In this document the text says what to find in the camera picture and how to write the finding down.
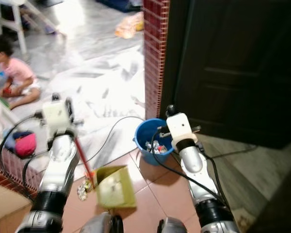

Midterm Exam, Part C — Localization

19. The child in pink shirt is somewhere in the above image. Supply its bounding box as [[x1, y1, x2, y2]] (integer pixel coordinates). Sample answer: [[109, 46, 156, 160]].
[[0, 35, 42, 110]]

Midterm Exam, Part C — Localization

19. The white plastic stool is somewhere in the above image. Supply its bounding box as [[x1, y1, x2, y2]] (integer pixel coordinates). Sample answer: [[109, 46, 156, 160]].
[[0, 0, 67, 55]]

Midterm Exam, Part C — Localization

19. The colourful green toy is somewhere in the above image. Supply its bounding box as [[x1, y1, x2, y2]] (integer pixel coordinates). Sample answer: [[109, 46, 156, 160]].
[[0, 92, 13, 136]]

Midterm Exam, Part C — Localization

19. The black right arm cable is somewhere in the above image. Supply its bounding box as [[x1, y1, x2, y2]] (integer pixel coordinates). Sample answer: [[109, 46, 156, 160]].
[[150, 130, 227, 203]]

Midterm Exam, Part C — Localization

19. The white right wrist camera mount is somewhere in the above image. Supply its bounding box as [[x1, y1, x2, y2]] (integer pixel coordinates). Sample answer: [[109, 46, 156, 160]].
[[165, 113, 198, 141]]

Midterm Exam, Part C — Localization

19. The crumpled white litter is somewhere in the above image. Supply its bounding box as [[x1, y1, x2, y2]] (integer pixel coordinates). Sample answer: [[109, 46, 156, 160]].
[[148, 140, 168, 155]]

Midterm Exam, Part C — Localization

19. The crumpled wrapper litter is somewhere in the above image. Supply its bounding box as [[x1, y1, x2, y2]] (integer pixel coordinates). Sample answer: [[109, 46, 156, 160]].
[[76, 179, 94, 201]]

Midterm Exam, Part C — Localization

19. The grey left robot leg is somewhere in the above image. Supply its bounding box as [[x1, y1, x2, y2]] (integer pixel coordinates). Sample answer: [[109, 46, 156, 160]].
[[80, 212, 124, 233]]

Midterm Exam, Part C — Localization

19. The orange plastic bag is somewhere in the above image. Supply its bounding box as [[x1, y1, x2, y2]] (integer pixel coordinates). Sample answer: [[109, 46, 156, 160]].
[[114, 12, 145, 39]]

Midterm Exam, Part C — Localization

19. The white plastic sheet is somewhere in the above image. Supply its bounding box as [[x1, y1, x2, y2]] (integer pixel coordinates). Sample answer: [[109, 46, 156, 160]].
[[41, 46, 145, 146]]

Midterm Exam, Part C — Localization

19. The green dustpan with red handle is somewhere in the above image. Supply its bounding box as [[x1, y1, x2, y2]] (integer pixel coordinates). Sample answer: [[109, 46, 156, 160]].
[[74, 137, 137, 210]]

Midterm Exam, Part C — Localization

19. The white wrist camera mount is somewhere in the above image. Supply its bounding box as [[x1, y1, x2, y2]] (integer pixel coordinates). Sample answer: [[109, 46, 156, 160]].
[[165, 113, 198, 141], [41, 100, 74, 133]]

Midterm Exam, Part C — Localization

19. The dark blue mat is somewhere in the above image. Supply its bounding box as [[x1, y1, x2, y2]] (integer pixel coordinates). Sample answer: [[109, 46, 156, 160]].
[[96, 0, 144, 13]]

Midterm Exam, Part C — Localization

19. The dark wooden door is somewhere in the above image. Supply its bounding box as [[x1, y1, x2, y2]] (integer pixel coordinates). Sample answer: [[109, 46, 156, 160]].
[[160, 0, 291, 149]]

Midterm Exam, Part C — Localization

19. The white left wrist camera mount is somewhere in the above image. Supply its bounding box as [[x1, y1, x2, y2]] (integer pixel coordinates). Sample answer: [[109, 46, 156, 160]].
[[41, 100, 74, 133]]

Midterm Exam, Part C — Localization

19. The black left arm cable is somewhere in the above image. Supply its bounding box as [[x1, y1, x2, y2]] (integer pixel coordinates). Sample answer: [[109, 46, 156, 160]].
[[0, 115, 44, 197]]

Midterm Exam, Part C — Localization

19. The grey right robot leg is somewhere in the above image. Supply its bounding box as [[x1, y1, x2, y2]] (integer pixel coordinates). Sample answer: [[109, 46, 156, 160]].
[[158, 217, 189, 233]]

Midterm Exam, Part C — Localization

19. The pink cap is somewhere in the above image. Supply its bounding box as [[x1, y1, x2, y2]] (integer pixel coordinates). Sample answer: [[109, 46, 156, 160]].
[[15, 133, 37, 158]]

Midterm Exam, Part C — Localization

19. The blue plastic bucket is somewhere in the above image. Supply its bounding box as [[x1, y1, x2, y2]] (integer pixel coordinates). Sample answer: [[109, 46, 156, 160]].
[[133, 118, 173, 166]]

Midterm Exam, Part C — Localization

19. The thin black cable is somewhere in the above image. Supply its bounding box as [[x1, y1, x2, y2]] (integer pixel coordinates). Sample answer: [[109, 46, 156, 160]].
[[90, 116, 144, 163]]

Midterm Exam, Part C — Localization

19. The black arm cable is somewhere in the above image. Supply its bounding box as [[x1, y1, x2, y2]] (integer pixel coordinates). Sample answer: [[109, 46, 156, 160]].
[[150, 130, 227, 203], [0, 115, 44, 197]]

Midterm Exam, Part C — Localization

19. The grey robot leg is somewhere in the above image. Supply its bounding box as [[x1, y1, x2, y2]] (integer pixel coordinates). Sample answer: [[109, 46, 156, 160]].
[[80, 212, 124, 233], [158, 217, 189, 233]]

